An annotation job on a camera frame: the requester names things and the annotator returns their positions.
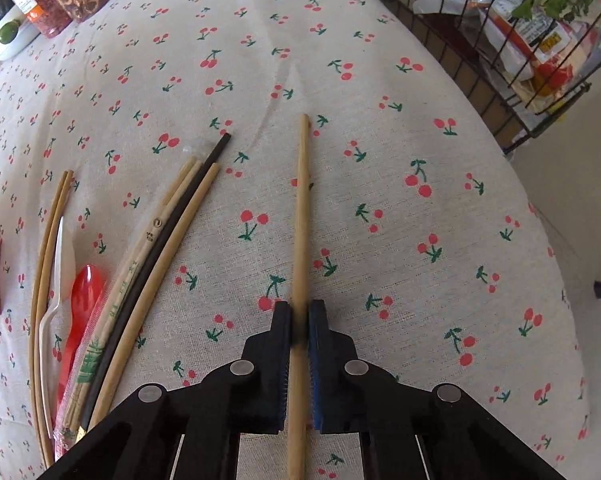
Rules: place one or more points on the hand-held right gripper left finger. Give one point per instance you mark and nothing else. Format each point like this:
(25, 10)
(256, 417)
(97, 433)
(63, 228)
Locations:
(278, 370)

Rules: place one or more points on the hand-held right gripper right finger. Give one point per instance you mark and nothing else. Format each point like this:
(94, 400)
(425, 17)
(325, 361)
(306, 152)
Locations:
(316, 385)

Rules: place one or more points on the thick light wooden chopstick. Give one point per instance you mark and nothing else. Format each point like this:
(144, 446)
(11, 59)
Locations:
(300, 235)

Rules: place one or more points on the plain bamboo chopstick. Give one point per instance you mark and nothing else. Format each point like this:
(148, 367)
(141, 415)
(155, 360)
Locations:
(141, 310)

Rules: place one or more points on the black chopstick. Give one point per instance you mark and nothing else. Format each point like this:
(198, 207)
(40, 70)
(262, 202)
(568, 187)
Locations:
(125, 310)

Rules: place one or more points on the disposable bamboo chopsticks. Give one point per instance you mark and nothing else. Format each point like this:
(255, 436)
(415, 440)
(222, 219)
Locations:
(130, 270)

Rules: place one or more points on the red plastic spoon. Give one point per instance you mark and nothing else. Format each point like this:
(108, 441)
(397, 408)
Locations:
(86, 295)

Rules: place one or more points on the white plastic spoon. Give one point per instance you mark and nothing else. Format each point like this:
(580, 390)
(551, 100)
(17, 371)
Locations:
(64, 265)

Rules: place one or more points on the thin bamboo chopstick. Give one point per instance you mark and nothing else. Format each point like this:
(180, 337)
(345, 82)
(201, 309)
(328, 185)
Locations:
(55, 220)
(36, 280)

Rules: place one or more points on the cherry print tablecloth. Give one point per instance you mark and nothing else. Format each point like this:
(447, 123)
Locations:
(380, 160)

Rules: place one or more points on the pile of snack packets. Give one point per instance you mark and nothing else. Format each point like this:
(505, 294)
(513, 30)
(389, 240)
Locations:
(555, 75)

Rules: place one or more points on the white ceramic bowl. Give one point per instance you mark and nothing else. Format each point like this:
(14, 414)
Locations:
(15, 35)

